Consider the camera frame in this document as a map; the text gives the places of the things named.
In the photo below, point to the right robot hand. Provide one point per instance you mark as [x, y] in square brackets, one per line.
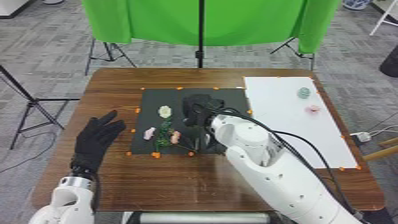
[199, 110]

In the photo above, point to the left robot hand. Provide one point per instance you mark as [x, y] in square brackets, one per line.
[95, 140]

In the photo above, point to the pink flower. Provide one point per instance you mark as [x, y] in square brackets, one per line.
[311, 109]
[150, 133]
[175, 137]

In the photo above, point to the white power strip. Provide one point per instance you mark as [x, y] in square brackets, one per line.
[359, 136]

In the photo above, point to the black tripod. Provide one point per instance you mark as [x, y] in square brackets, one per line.
[29, 103]

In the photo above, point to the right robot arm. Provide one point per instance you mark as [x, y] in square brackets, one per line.
[272, 166]

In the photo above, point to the black backdrop stand pole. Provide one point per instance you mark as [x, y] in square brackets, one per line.
[201, 33]

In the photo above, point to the dark mat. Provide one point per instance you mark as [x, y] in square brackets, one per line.
[196, 140]

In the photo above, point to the white sheet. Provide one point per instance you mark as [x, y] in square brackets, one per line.
[295, 126]

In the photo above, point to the white flower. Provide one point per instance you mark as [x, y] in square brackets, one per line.
[164, 111]

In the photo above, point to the green sprig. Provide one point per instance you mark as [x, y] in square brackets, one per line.
[164, 131]

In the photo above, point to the pale grey bar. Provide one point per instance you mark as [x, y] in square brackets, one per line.
[201, 218]

